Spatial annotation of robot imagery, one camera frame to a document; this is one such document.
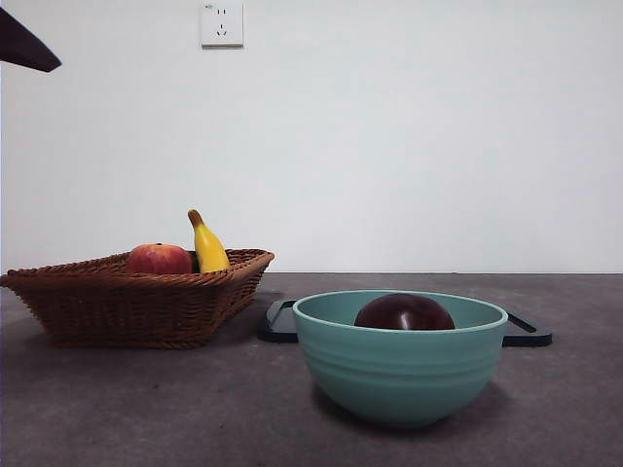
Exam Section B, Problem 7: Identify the dark purple plum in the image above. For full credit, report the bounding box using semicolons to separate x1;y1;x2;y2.
353;292;457;331

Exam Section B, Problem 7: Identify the teal bowl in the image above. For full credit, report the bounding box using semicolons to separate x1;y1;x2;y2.
291;289;509;429

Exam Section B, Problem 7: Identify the red yellow apple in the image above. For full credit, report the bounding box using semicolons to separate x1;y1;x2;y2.
127;242;194;275

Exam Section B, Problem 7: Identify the yellow banana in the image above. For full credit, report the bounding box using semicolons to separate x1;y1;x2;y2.
187;208;232;273

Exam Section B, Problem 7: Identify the brown wicker basket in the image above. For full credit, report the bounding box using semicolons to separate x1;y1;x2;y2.
0;248;276;350

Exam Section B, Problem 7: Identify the dark rectangular tray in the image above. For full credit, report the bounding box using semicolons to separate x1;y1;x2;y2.
256;299;554;348

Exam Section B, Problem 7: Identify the white wall socket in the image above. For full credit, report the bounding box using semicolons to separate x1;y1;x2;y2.
201;2;244;49

